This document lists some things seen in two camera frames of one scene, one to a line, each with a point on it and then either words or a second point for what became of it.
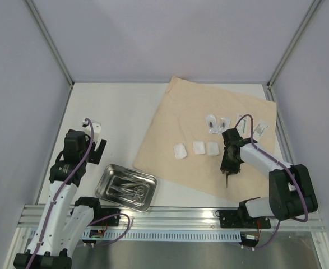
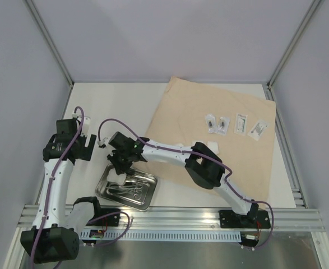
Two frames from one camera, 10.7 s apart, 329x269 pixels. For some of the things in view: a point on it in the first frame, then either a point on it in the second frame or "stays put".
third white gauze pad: [213, 148] stays put
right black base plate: [231, 219] stays put
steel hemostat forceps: [133, 199] -> [137, 195]
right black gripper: [230, 164] -> [119, 163]
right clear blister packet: [225, 124] stays put
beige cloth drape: [184, 143] stays put
